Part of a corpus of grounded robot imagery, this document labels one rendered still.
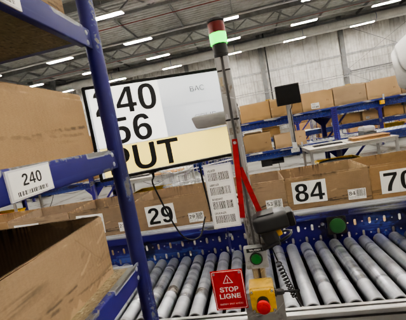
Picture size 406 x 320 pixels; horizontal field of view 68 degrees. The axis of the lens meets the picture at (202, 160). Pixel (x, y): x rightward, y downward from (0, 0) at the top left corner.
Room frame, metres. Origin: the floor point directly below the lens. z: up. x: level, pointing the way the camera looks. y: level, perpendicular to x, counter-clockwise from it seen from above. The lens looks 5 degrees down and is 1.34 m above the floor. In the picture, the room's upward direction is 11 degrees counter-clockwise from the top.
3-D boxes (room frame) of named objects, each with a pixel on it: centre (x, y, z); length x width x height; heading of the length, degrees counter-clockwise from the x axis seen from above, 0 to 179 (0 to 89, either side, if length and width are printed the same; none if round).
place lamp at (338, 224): (1.35, -0.56, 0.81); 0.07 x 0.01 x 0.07; 81
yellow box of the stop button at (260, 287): (0.84, -0.14, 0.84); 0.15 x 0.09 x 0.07; 81
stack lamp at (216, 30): (0.91, -0.11, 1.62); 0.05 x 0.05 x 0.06
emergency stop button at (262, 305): (0.80, -0.09, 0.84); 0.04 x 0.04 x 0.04; 81
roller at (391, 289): (1.11, -0.56, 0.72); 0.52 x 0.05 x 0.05; 171
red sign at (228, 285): (0.89, -0.04, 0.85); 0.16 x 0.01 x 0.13; 81
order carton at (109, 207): (1.76, 0.57, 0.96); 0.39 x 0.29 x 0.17; 80
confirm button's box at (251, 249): (0.87, -0.10, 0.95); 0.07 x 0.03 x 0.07; 81
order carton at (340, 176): (1.56, -0.59, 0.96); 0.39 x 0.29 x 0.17; 81
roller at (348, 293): (1.13, -0.43, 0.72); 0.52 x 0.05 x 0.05; 171
